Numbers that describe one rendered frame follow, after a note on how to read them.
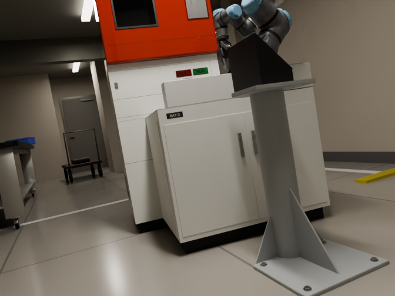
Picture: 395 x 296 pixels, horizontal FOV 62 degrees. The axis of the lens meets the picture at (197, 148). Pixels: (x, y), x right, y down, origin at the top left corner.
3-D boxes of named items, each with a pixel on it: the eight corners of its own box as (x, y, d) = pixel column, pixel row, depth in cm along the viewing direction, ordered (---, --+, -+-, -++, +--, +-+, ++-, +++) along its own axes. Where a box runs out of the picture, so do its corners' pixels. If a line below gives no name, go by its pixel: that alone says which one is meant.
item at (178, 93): (164, 109, 186) (160, 84, 186) (253, 96, 200) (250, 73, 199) (167, 107, 177) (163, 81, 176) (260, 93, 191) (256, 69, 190)
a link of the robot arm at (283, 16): (286, 44, 155) (299, 22, 158) (268, 23, 149) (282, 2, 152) (269, 49, 166) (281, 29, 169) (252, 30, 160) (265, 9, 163)
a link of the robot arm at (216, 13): (217, 7, 184) (208, 13, 191) (221, 26, 185) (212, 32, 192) (228, 7, 188) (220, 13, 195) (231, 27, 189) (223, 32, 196)
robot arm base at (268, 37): (281, 61, 152) (290, 45, 154) (259, 38, 146) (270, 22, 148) (260, 67, 165) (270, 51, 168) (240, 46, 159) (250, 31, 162)
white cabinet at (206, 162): (164, 229, 241) (144, 118, 236) (281, 200, 265) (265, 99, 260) (183, 259, 179) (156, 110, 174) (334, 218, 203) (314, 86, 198)
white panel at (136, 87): (116, 122, 234) (106, 66, 231) (224, 106, 254) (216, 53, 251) (116, 122, 231) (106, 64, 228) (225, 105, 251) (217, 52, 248)
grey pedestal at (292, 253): (390, 263, 137) (362, 66, 132) (307, 301, 120) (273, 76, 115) (305, 235, 184) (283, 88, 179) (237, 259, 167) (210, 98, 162)
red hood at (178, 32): (107, 83, 297) (95, 15, 293) (194, 71, 317) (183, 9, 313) (106, 63, 224) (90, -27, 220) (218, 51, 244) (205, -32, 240)
